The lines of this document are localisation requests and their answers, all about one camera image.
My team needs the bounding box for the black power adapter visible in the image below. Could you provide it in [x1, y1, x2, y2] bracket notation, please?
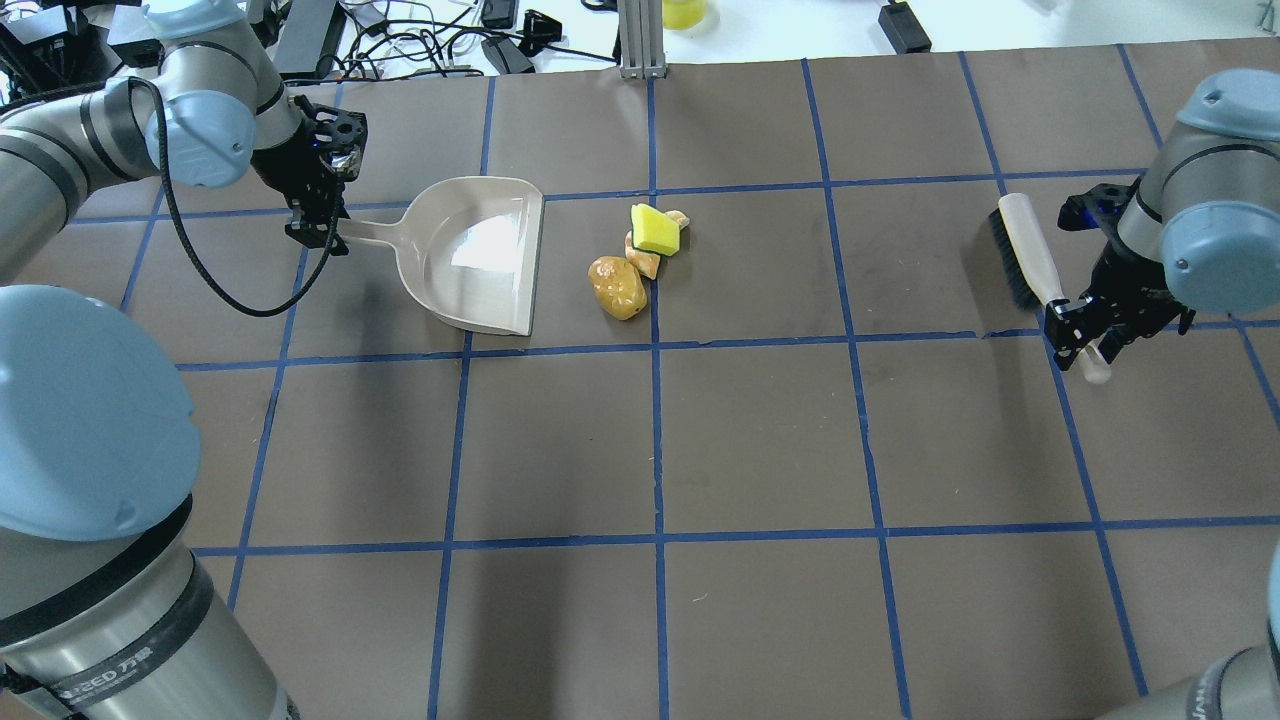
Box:
[877, 1, 932, 55]

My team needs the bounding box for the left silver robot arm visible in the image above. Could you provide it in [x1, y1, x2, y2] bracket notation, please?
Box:
[1, 1, 366, 719]

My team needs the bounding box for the yellow sponge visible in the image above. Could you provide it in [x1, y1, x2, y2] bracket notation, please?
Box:
[630, 204, 682, 258]

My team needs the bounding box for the beige plastic dustpan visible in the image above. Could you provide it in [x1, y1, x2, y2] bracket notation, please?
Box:
[338, 176, 545, 337]

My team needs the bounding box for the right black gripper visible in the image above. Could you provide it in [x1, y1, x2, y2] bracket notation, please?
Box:
[1044, 245, 1196, 372]

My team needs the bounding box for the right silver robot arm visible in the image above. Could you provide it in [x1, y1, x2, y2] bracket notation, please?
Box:
[1050, 68, 1279, 366]

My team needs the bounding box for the brown potato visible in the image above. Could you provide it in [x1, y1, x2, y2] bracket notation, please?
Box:
[588, 256, 649, 322]

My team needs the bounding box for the aluminium frame post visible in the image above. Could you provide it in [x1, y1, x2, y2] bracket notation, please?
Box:
[617, 0, 668, 79]

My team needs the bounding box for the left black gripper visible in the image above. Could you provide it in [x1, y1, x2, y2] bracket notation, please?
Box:
[255, 97, 369, 256]

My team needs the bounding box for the beige hand brush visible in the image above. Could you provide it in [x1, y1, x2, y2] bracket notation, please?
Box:
[989, 193, 1112, 384]

